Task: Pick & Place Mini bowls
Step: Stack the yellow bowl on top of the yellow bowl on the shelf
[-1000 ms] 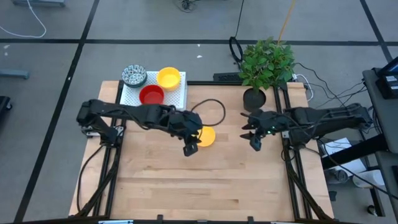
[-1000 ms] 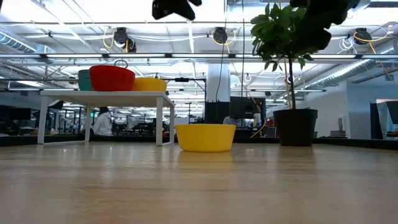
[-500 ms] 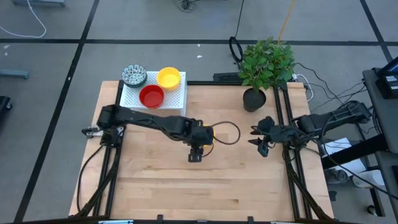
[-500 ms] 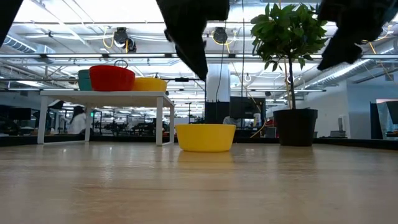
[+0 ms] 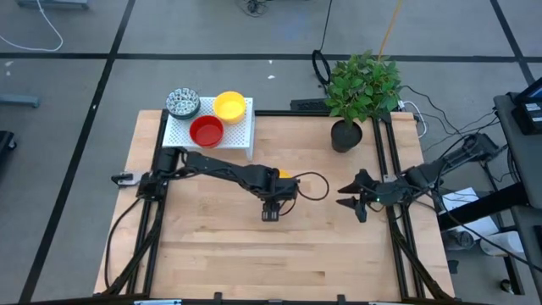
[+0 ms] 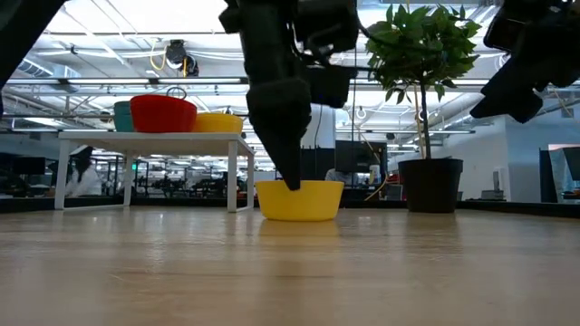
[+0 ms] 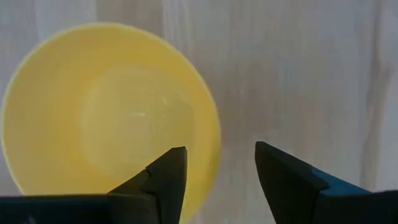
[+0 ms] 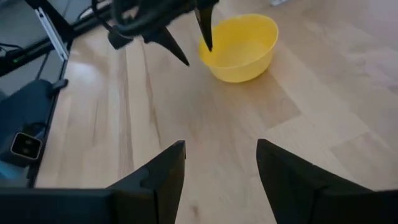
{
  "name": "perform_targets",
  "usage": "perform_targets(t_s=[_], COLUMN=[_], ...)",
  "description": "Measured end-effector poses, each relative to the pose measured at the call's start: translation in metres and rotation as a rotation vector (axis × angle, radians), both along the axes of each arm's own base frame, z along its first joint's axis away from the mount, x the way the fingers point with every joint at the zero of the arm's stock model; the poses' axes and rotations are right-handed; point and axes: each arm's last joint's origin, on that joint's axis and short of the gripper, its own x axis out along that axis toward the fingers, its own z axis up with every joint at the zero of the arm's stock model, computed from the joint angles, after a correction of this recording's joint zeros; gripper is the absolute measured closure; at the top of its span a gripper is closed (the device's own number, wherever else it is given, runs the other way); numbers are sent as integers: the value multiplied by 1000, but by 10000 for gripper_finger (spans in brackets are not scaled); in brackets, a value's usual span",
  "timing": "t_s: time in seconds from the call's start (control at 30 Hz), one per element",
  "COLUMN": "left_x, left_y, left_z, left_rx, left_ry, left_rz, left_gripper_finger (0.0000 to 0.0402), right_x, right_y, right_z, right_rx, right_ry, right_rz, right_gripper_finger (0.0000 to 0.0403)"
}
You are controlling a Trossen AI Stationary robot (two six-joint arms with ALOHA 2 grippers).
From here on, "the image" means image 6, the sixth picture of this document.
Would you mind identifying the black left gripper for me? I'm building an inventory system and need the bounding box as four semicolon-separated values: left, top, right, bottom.
218;0;313;191

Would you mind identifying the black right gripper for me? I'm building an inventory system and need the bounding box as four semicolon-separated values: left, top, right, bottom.
469;4;580;124

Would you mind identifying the yellow plastic mini bowl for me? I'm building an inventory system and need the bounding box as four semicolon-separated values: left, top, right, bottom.
255;179;345;223
192;112;245;134

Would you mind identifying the red plastic mini bowl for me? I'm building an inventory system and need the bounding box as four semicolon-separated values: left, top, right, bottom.
130;93;198;134

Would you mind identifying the teal bowl patterned inside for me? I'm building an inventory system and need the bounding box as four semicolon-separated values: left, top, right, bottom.
112;100;136;133

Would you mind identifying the person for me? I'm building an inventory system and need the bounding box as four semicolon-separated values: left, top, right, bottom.
324;167;359;186
63;145;104;198

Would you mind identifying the black computer monitor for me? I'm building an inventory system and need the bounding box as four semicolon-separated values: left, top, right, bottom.
333;139;389;176
13;156;46;177

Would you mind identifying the potted green plant black pot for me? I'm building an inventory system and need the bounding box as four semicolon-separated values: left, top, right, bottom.
364;2;482;215

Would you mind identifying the white perforated metal shelf riser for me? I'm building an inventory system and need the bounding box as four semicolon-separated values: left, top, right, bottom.
53;130;256;214

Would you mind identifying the ceiling light strip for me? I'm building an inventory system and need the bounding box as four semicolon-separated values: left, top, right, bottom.
4;75;249;88

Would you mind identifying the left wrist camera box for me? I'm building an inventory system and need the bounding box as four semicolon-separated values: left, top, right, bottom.
307;65;353;110

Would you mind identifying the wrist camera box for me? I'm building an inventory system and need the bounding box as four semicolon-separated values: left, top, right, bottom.
482;6;527;52
307;65;353;110

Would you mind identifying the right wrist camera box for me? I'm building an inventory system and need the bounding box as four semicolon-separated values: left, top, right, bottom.
482;6;527;52

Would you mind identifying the yellow hanging cord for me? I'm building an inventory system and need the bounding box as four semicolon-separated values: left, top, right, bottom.
362;83;425;203

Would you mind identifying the black aluminium table frame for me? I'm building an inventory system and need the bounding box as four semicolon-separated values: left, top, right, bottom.
0;195;580;219

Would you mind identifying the ceiling cable reel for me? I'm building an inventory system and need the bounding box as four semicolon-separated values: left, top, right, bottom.
163;38;200;78

